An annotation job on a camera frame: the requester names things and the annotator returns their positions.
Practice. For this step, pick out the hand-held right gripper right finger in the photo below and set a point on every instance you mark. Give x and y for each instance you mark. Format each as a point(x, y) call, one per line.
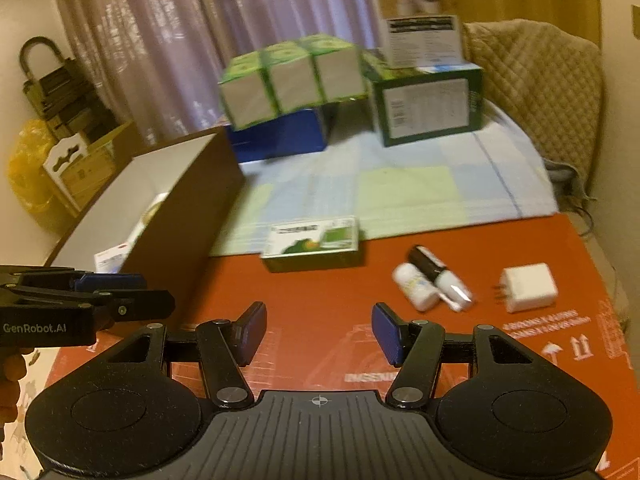
point(385, 332)

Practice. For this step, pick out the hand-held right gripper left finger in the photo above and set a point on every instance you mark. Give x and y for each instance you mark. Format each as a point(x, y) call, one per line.
point(253, 331)

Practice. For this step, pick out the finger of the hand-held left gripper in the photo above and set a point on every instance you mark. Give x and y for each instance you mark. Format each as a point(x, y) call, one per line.
point(110, 281)
point(140, 305)

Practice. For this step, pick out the blue and white carton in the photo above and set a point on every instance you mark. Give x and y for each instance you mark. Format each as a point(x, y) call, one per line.
point(114, 259)

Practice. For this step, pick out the brown cardboard box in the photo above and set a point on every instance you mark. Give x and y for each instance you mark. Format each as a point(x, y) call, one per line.
point(195, 205)

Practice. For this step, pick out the person's left hand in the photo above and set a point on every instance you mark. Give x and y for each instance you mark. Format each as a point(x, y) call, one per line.
point(11, 385)

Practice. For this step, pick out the white spray bottle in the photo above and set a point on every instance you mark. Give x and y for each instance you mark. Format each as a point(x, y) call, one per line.
point(415, 287)

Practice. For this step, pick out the flat green tea box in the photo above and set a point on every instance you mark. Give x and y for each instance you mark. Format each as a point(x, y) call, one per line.
point(310, 242)

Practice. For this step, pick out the small open cardboard box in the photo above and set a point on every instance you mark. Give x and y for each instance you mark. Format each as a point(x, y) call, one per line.
point(85, 167)

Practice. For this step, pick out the yellow plastic bag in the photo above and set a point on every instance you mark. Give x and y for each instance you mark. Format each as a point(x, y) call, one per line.
point(27, 170)

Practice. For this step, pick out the pastel checked cloth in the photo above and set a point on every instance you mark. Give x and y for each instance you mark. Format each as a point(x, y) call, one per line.
point(410, 185)

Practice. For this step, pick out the white power adapter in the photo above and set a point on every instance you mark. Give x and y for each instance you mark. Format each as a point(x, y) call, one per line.
point(530, 287)

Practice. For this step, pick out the dark blue box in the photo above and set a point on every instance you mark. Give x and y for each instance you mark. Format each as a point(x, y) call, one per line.
point(280, 135)

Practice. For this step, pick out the green and white carton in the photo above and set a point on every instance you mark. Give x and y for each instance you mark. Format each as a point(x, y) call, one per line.
point(295, 80)
point(340, 72)
point(247, 97)

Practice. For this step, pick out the large dark green box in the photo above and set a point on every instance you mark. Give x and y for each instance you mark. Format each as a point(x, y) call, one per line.
point(425, 105)

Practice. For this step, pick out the sheer pink curtain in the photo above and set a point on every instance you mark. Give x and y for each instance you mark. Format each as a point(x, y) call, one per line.
point(200, 25)

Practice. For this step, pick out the beige quilted cushion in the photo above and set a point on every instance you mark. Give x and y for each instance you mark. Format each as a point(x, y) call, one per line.
point(545, 90)

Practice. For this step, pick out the white photo print box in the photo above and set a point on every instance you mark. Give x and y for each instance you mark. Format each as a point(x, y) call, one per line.
point(420, 20)

